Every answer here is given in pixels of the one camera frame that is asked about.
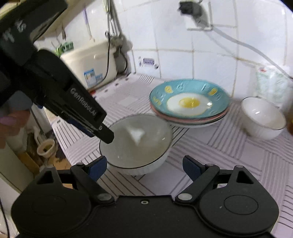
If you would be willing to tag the blue fried egg plate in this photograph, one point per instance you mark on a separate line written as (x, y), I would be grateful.
(190, 101)

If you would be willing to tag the white rice cooker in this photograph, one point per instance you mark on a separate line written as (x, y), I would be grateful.
(91, 59)

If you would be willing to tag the small blue wall sticker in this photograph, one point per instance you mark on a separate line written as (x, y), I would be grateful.
(148, 61)

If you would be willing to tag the black power adapter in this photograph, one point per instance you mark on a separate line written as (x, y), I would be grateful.
(190, 9)

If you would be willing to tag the green packet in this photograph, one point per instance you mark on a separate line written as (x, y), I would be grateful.
(66, 47)

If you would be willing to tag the white ribbed bowl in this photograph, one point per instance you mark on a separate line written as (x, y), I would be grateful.
(261, 114)
(142, 158)

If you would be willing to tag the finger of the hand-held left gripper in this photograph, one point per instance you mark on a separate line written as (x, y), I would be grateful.
(106, 136)

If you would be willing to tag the white appliance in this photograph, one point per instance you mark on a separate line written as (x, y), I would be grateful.
(13, 169)

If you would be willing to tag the white plastic bag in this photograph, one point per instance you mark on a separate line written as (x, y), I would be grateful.
(272, 84)

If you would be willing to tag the pink rabbit print plate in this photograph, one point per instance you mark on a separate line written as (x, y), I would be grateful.
(196, 120)

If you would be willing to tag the white wall socket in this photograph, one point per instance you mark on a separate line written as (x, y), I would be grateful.
(199, 24)

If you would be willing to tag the beige round cup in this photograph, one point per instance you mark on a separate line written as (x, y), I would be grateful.
(45, 148)

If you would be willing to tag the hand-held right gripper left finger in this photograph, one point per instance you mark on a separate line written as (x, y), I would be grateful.
(98, 167)

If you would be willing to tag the large white plate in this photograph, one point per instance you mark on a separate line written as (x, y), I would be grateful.
(196, 125)

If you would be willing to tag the person's left hand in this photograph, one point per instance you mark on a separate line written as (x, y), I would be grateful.
(11, 130)

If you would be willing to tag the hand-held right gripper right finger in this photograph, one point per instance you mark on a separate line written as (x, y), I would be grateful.
(191, 167)

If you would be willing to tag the striped table mat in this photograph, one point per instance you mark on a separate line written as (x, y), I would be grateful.
(229, 160)

